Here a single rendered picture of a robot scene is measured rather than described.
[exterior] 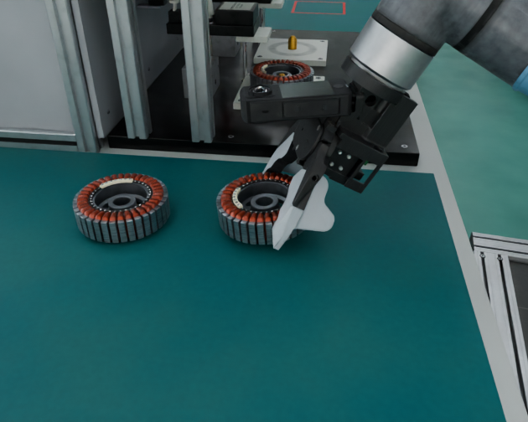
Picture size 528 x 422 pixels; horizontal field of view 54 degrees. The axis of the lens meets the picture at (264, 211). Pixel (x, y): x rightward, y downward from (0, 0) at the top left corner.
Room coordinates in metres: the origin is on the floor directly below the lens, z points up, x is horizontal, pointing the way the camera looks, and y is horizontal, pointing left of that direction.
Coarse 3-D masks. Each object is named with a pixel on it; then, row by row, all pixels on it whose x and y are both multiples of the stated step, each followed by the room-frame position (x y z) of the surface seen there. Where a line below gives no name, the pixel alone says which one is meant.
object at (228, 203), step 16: (272, 176) 0.55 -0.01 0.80; (288, 176) 0.55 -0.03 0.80; (224, 192) 0.52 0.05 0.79; (240, 192) 0.52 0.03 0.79; (256, 192) 0.54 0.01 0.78; (272, 192) 0.54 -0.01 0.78; (224, 208) 0.48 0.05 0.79; (240, 208) 0.48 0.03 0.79; (256, 208) 0.49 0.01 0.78; (272, 208) 0.49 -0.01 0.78; (224, 224) 0.48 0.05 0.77; (240, 224) 0.46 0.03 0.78; (256, 224) 0.45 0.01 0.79; (272, 224) 0.46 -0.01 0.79; (240, 240) 0.46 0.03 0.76; (256, 240) 0.46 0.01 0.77
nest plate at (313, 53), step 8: (272, 40) 1.18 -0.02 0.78; (280, 40) 1.18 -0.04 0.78; (304, 40) 1.18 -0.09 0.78; (312, 40) 1.18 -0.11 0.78; (320, 40) 1.18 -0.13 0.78; (264, 48) 1.13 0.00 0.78; (272, 48) 1.13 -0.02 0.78; (280, 48) 1.13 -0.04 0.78; (304, 48) 1.13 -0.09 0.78; (312, 48) 1.13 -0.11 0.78; (320, 48) 1.13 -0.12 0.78; (256, 56) 1.07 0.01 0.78; (264, 56) 1.07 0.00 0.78; (272, 56) 1.07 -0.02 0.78; (280, 56) 1.07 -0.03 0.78; (288, 56) 1.07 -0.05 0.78; (296, 56) 1.07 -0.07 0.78; (304, 56) 1.07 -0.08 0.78; (312, 56) 1.07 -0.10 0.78; (320, 56) 1.07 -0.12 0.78; (312, 64) 1.04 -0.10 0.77; (320, 64) 1.04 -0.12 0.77
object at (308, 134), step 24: (360, 72) 0.49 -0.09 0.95; (360, 96) 0.50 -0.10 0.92; (384, 96) 0.48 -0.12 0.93; (408, 96) 0.53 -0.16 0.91; (312, 120) 0.52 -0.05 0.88; (336, 120) 0.50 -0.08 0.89; (360, 120) 0.50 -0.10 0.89; (384, 120) 0.50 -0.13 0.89; (312, 144) 0.48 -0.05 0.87; (336, 144) 0.48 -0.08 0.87; (360, 144) 0.48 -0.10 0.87; (384, 144) 0.50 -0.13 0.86; (336, 168) 0.49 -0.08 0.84; (360, 168) 0.50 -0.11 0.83; (360, 192) 0.48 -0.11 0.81
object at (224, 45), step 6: (216, 36) 1.11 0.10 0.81; (222, 36) 1.11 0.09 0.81; (228, 36) 1.10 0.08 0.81; (234, 36) 1.10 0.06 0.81; (216, 42) 1.11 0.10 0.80; (222, 42) 1.11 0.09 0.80; (228, 42) 1.10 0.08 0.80; (234, 42) 1.10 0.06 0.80; (240, 42) 1.17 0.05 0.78; (216, 48) 1.11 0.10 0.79; (222, 48) 1.11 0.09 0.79; (228, 48) 1.10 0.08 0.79; (234, 48) 1.10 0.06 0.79; (216, 54) 1.11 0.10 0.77; (222, 54) 1.11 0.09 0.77; (228, 54) 1.10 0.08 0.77; (234, 54) 1.10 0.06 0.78
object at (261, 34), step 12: (216, 12) 0.87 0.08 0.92; (228, 12) 0.86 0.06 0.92; (240, 12) 0.86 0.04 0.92; (252, 12) 0.86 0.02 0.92; (168, 24) 0.87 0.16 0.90; (180, 24) 0.87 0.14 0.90; (216, 24) 0.87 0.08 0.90; (228, 24) 0.86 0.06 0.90; (240, 24) 0.86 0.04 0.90; (252, 24) 0.86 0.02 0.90; (240, 36) 0.86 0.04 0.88; (252, 36) 0.86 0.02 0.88; (264, 36) 0.86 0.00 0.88
